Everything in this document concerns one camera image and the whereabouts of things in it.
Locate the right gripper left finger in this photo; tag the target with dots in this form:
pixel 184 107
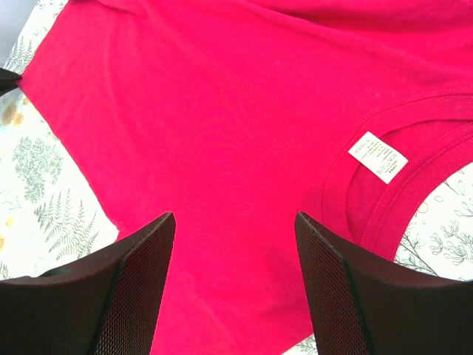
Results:
pixel 104 303

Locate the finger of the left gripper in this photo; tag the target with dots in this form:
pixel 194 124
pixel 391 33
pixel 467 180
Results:
pixel 8 81

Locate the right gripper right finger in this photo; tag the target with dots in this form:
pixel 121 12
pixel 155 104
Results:
pixel 361 303

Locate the red t-shirt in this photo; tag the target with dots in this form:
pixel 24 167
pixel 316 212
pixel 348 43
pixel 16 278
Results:
pixel 236 129

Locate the floral patterned table mat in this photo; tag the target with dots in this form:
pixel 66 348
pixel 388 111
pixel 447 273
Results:
pixel 40 166

